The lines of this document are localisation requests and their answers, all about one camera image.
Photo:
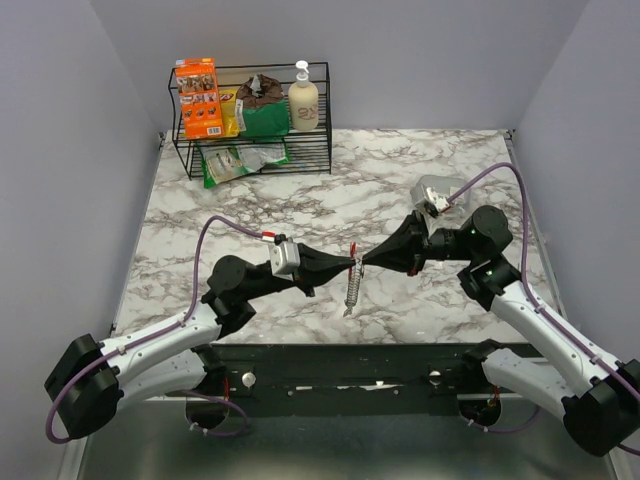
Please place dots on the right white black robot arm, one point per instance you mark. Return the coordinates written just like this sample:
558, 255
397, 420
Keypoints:
594, 394

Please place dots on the cream soap pump bottle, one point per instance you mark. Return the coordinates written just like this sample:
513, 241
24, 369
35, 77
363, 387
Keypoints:
303, 100

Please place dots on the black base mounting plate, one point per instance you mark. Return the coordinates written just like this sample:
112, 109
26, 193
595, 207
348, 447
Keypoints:
323, 380

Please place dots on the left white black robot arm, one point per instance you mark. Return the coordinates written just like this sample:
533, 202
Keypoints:
93, 380

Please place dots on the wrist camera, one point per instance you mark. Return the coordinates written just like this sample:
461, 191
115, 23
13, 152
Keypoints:
284, 258
428, 201

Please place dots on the white green pouch bag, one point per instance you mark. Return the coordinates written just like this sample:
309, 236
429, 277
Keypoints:
255, 157

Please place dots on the red carabiner keyring with chain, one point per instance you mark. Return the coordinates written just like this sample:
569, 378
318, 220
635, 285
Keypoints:
355, 276

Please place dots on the orange product box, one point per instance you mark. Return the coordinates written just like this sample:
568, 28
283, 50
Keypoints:
199, 98

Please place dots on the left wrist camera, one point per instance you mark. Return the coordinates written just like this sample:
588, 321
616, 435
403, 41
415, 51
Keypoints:
284, 258

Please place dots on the black wire shelf rack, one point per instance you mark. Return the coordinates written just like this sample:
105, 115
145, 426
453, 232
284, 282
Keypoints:
309, 151

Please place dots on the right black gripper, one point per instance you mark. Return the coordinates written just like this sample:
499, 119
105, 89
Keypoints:
405, 249

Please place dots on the yellow snack bag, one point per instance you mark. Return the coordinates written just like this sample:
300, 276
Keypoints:
227, 100

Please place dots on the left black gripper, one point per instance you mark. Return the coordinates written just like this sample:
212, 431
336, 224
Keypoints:
316, 268

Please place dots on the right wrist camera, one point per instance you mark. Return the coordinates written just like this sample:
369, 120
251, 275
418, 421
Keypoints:
428, 201

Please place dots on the green white snack bag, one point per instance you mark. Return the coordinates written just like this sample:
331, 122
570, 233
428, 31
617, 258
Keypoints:
220, 164

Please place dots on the brown green coffee bag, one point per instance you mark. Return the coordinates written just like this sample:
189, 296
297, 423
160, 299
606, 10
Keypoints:
261, 108

